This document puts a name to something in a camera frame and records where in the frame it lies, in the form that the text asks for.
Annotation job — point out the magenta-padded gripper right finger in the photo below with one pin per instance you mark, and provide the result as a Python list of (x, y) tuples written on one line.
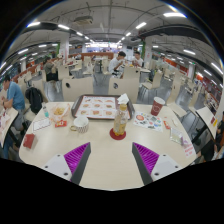
[(146, 158)]

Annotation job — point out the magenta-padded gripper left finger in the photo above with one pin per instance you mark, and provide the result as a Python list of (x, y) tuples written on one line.
[(77, 158)]

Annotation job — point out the clear bottle with tan cap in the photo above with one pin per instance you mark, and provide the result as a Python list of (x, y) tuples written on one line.
[(120, 121)]

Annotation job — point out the flat round red coaster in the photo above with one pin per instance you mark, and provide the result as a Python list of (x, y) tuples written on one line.
[(118, 137)]

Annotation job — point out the colourful sticker sheet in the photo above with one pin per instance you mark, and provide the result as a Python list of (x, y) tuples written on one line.
[(148, 121)]

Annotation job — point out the clear plastic packet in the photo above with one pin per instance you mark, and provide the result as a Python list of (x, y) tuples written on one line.
[(176, 136)]

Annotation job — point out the small red sauce packet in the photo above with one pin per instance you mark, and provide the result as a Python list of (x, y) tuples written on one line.
[(61, 123)]

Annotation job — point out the small red wrapper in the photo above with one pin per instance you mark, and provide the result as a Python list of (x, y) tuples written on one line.
[(166, 125)]

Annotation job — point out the white printed card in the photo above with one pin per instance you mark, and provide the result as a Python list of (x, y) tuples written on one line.
[(41, 124)]

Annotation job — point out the dark brown serving tray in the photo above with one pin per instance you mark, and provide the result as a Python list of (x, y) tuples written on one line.
[(74, 108)]

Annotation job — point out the red paper cup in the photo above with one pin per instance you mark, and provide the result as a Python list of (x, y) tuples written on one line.
[(157, 107)]

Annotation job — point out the printed paper tray liner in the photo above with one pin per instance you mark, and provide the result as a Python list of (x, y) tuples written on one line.
[(96, 106)]

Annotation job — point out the small clear sanitizer bottle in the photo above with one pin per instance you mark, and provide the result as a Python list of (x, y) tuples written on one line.
[(45, 111)]

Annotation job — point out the crumpled white napkin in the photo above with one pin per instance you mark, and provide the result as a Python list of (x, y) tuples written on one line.
[(123, 99)]

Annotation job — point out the group of beige chairs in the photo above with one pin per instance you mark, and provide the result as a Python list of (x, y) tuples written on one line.
[(78, 88)]

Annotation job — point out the black backpack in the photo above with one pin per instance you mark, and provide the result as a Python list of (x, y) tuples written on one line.
[(34, 100)]

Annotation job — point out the ceiling air conditioner unit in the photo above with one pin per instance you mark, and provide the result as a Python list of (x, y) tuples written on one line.
[(83, 20)]

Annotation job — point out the group of ceiling lights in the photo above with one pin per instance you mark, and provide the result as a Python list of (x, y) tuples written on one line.
[(174, 14)]

